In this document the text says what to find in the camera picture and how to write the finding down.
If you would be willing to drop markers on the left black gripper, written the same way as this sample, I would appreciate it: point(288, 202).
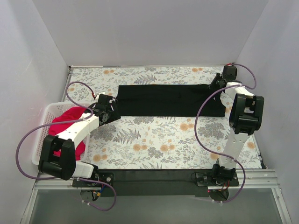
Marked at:
point(112, 106)

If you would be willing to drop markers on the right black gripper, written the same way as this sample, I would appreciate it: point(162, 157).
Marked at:
point(216, 84)

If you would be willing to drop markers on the black t shirt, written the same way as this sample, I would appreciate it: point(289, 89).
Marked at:
point(178, 100)

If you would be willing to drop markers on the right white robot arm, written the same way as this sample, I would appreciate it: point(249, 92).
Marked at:
point(245, 118)

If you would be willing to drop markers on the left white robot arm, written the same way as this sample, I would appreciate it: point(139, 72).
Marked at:
point(58, 151)

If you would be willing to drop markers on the floral table cloth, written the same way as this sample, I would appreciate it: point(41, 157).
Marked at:
point(152, 142)

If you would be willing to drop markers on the white plastic laundry basket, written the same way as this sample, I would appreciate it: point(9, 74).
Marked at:
point(52, 111)

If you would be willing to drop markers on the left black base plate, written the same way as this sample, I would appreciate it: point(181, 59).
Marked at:
point(100, 184)

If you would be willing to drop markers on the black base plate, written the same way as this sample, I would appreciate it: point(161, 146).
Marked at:
point(211, 188)
point(100, 184)

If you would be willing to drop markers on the aluminium frame rail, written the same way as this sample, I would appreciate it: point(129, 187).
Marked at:
point(255, 179)

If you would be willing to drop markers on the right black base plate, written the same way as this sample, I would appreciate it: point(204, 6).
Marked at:
point(211, 188)

